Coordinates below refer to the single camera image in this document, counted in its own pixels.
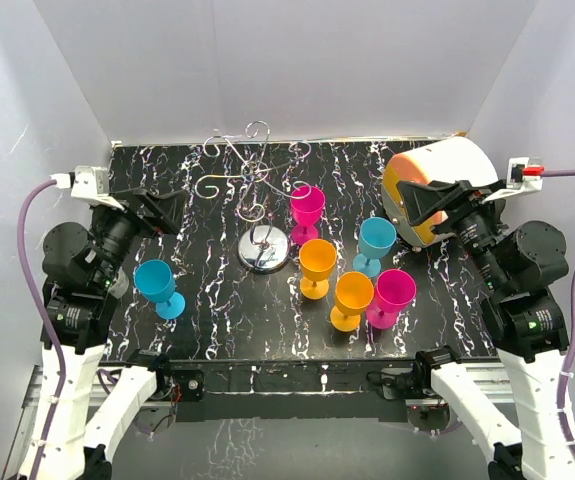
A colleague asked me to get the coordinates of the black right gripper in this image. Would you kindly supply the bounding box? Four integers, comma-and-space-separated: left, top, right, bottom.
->
396, 178, 508, 289

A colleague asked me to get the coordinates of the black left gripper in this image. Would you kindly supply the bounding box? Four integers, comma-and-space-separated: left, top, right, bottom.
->
92, 185, 188, 287

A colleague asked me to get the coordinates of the blue wine glass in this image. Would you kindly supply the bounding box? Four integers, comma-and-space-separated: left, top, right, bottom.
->
352, 217, 397, 278
134, 259, 186, 321

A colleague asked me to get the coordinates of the orange wine glass front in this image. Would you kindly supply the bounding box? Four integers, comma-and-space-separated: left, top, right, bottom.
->
330, 271, 374, 332

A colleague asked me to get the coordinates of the orange wine glass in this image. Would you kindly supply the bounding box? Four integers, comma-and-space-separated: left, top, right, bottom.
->
299, 238, 337, 300
330, 271, 374, 332

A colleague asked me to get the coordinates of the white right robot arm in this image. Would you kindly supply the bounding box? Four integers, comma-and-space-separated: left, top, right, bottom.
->
397, 181, 575, 479

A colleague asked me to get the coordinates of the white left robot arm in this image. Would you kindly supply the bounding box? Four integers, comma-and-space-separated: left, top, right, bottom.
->
16, 180, 188, 479

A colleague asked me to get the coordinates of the pink wine glass front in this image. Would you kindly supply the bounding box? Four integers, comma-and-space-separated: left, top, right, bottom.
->
366, 269, 417, 330

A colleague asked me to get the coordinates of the pink wine glass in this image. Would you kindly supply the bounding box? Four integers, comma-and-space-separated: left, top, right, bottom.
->
366, 269, 417, 330
290, 186, 326, 246

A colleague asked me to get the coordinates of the chrome wine glass rack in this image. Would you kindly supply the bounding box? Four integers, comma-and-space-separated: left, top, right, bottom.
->
193, 120, 313, 275

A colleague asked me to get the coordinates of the pink wine glass rear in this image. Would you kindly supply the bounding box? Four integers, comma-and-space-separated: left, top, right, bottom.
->
290, 186, 326, 246

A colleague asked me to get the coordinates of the white orange cylindrical container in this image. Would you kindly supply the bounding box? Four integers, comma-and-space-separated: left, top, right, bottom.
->
380, 135, 501, 249

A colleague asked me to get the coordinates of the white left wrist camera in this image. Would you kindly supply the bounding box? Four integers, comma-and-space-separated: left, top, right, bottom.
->
50, 166, 124, 210

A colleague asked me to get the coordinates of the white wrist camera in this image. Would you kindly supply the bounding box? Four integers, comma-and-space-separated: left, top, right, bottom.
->
50, 166, 124, 210
483, 157, 545, 203

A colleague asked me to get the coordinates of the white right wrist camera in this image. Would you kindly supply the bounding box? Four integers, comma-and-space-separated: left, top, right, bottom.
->
483, 157, 545, 203

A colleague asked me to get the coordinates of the aluminium front rail frame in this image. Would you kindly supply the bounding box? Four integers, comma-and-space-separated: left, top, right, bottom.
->
1, 357, 523, 480

